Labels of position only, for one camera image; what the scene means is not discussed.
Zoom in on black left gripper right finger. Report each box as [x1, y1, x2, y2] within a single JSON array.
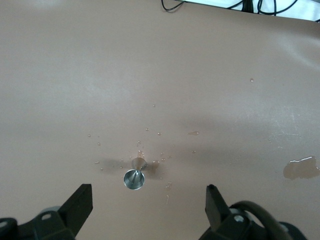
[[202, 184, 308, 240]]

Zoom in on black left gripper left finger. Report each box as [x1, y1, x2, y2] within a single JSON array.
[[0, 183, 94, 240]]

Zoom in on steel double cone jigger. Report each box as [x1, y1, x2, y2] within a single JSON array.
[[123, 156, 148, 191]]

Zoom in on brown liquid puddle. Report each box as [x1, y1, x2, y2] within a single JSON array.
[[282, 155, 320, 181]]

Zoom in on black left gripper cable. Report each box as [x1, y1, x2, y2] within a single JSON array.
[[228, 199, 292, 240]]

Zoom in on black looped cable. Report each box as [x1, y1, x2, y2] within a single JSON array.
[[160, 0, 188, 12]]

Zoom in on black table edge cables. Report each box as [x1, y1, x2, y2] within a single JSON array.
[[239, 0, 279, 16]]

